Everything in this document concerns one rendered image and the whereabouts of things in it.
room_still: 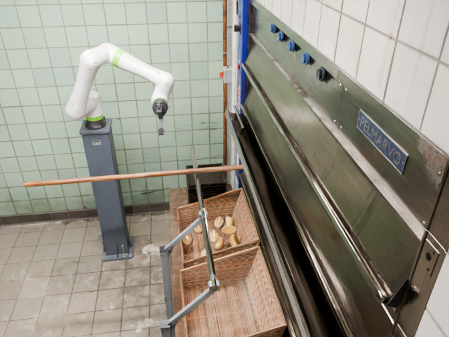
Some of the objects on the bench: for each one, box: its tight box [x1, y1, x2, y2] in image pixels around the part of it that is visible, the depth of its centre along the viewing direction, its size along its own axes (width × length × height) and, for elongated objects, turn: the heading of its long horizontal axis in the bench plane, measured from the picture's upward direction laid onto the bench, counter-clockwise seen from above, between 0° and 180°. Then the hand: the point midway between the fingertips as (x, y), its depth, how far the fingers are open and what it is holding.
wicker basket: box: [178, 246, 287, 337], centre depth 216 cm, size 49×56×28 cm
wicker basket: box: [176, 188, 260, 281], centre depth 267 cm, size 49×56×28 cm
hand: (160, 122), depth 228 cm, fingers open, 13 cm apart
